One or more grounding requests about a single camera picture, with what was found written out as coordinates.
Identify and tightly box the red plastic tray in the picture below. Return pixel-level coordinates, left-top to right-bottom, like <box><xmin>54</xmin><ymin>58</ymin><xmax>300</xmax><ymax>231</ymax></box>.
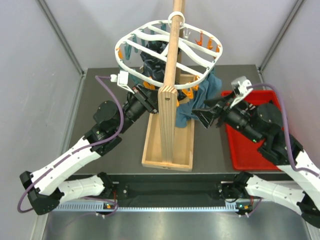
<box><xmin>224</xmin><ymin>90</ymin><xmax>291</xmax><ymax>171</ymax></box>

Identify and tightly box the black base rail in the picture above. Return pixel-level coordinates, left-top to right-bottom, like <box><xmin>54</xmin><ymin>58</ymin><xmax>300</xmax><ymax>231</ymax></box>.
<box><xmin>110</xmin><ymin>173</ymin><xmax>249</xmax><ymax>208</ymax></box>

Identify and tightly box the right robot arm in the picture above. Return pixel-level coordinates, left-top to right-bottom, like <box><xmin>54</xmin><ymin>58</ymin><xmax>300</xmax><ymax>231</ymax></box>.
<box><xmin>192</xmin><ymin>94</ymin><xmax>320</xmax><ymax>228</ymax></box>

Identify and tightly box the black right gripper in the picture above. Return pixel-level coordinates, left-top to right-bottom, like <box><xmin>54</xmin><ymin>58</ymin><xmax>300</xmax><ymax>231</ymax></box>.
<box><xmin>191</xmin><ymin>90</ymin><xmax>263</xmax><ymax>144</ymax></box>

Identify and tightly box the blue ribbed sock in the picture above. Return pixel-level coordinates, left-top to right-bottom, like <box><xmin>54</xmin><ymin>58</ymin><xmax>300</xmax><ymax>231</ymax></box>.
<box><xmin>175</xmin><ymin>71</ymin><xmax>222</xmax><ymax>128</ymax></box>

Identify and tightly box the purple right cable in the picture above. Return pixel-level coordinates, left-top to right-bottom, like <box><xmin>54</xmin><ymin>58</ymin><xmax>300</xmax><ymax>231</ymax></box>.
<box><xmin>247</xmin><ymin>83</ymin><xmax>320</xmax><ymax>176</ymax></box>

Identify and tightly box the wooden hanger stand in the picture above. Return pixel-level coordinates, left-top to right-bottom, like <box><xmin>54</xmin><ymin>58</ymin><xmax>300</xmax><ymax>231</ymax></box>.
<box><xmin>141</xmin><ymin>0</ymin><xmax>195</xmax><ymax>172</ymax></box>

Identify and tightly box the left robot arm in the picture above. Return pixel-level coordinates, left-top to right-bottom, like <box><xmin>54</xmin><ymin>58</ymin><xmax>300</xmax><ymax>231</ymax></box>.
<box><xmin>19</xmin><ymin>84</ymin><xmax>158</xmax><ymax>216</ymax></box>

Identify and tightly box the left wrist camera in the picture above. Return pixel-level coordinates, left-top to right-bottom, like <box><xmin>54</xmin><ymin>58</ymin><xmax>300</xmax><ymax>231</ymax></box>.
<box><xmin>110</xmin><ymin>70</ymin><xmax>134</xmax><ymax>93</ymax></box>

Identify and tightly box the white round clip hanger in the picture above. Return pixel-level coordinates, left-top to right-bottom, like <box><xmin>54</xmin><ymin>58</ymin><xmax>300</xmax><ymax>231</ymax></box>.
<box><xmin>114</xmin><ymin>11</ymin><xmax>223</xmax><ymax>90</ymax></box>

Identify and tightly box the black patterned sock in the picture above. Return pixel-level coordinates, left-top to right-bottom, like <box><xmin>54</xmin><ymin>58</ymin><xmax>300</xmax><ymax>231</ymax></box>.
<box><xmin>140</xmin><ymin>41</ymin><xmax>168</xmax><ymax>83</ymax></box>

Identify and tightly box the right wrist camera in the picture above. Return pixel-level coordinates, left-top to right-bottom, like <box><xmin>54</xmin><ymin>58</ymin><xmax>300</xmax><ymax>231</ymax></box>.
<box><xmin>230</xmin><ymin>76</ymin><xmax>253</xmax><ymax>109</ymax></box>

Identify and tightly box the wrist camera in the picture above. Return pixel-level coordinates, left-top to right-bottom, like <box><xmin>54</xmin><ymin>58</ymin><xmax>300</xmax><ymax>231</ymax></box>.
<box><xmin>110</xmin><ymin>70</ymin><xmax>134</xmax><ymax>93</ymax></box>
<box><xmin>230</xmin><ymin>76</ymin><xmax>253</xmax><ymax>109</ymax></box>

